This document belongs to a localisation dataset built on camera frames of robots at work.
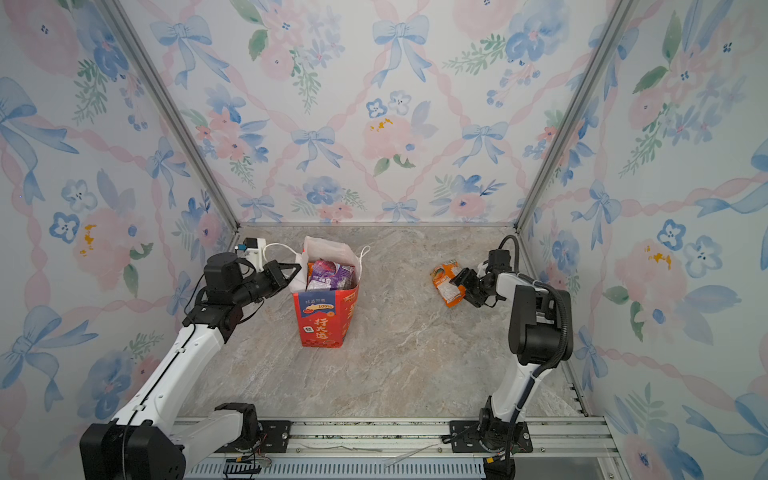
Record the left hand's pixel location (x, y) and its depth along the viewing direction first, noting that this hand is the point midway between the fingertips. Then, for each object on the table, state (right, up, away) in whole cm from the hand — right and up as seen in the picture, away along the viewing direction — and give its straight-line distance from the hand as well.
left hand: (301, 263), depth 76 cm
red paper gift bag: (+6, -14, +1) cm, 15 cm away
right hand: (+45, -8, +24) cm, 52 cm away
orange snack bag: (+43, -10, +22) cm, 49 cm away
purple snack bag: (+6, -3, +2) cm, 7 cm away
